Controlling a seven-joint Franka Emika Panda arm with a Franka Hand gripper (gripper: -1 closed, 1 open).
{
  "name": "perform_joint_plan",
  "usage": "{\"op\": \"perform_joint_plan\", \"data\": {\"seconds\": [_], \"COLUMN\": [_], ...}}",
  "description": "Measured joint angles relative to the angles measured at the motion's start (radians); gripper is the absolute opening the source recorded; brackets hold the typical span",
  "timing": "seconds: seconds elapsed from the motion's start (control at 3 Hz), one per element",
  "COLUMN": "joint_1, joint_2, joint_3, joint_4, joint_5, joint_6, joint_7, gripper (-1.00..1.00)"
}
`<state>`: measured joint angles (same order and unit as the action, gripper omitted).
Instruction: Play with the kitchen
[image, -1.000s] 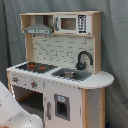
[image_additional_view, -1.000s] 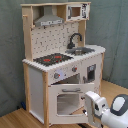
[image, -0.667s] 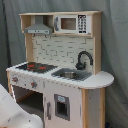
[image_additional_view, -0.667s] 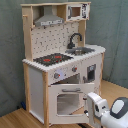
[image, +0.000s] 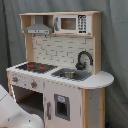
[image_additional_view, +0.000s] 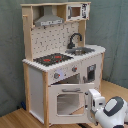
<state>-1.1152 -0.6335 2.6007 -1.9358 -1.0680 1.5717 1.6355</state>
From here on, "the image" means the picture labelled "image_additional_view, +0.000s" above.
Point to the toy microwave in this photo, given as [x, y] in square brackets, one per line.
[78, 11]

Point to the left stove knob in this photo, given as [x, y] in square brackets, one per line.
[56, 75]

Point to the grey dishwasher panel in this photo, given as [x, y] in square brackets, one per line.
[91, 73]

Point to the stove knob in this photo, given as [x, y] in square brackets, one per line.
[56, 75]
[74, 69]

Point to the white oven door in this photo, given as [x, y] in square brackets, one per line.
[67, 103]

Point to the black faucet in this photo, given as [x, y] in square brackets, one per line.
[71, 44]

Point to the grey range hood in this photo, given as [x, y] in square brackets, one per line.
[48, 18]

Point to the small metal pot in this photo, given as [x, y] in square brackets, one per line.
[79, 52]

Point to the black stovetop with red burners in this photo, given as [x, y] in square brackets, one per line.
[52, 59]

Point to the grey sink basin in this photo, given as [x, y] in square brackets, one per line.
[87, 50]

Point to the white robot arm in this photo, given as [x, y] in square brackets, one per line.
[109, 114]

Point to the wooden toy kitchen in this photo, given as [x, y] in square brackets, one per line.
[46, 40]

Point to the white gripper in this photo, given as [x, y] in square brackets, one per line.
[95, 102]

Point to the right stove knob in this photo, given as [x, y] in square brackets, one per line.
[74, 69]

